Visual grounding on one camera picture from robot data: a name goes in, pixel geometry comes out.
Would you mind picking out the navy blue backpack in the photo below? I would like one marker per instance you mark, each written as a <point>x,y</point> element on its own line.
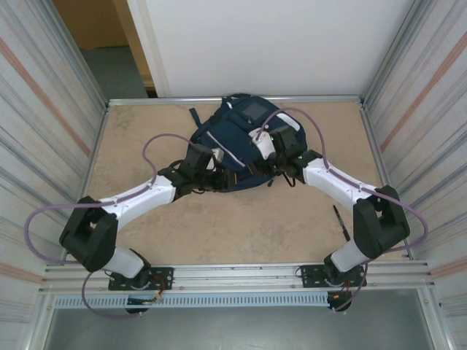
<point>226,131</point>

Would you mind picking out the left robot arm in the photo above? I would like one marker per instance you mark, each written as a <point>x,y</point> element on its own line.
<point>138,197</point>

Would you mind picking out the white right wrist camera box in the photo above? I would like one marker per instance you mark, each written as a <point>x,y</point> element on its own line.
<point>264,146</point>

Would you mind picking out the black pen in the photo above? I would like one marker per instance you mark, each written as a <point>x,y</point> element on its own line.
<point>341,222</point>

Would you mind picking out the aluminium table end bar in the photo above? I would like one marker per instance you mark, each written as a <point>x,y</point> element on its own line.
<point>164,100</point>

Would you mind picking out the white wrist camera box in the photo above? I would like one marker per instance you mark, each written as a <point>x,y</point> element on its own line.
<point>217,156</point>
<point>264,146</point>

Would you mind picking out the aluminium table side bar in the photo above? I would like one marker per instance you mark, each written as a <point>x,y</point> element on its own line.
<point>378,153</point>
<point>94,153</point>

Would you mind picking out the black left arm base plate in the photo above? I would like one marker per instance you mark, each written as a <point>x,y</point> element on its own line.
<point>164,273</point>

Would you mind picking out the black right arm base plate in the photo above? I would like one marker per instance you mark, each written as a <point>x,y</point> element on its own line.
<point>310,273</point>

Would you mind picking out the brown wooden door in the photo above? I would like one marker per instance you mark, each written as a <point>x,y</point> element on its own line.
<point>95,22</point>

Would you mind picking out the aluminium mounting rail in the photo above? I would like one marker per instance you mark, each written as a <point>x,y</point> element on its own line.
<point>237,277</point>

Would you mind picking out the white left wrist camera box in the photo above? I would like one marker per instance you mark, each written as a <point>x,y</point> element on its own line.
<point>217,156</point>

